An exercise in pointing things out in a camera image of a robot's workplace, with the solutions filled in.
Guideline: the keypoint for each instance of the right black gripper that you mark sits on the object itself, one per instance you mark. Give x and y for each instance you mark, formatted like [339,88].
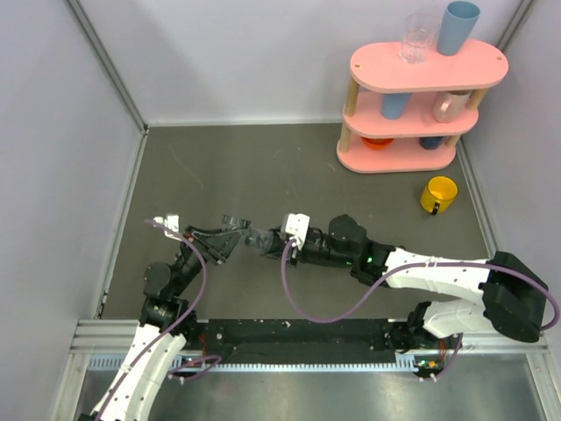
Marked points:
[295,253]

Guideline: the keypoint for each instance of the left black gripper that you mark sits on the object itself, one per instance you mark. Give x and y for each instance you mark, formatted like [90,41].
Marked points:
[215,245]

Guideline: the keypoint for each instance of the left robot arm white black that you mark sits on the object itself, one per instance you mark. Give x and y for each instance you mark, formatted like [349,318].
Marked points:
[172,292]

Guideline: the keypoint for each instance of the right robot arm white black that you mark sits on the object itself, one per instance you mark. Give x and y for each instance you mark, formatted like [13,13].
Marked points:
[500,294]

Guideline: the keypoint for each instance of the orange bowl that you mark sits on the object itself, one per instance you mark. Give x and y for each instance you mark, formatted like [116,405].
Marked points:
[376,144]

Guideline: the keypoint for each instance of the yellow mug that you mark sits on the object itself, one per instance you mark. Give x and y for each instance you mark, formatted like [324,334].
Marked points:
[438,194]

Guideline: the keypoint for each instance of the dark blue cup bottom shelf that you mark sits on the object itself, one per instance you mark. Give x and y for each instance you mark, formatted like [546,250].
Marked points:
[431,143]

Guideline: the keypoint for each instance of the pink three-tier shelf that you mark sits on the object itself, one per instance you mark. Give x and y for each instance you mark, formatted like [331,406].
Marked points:
[377,69]

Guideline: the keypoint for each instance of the blue cup middle shelf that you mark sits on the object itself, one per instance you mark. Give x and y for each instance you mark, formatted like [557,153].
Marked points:
[393,105]

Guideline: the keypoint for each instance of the pink mug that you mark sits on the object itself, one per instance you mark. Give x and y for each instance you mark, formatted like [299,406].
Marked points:
[449,104]

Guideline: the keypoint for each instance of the clear drinking glass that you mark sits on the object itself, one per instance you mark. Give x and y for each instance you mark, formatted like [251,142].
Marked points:
[419,35]

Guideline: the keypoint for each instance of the tall blue cup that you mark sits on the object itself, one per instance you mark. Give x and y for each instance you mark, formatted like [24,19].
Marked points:
[458,21]

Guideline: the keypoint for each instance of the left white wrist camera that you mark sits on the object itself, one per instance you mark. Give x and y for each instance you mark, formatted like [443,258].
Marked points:
[171,223]

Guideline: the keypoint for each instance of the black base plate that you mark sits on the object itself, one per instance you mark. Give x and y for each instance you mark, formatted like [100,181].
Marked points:
[297,341]

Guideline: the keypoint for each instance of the aluminium rail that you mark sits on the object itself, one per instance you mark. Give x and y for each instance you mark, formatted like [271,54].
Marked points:
[411,361]

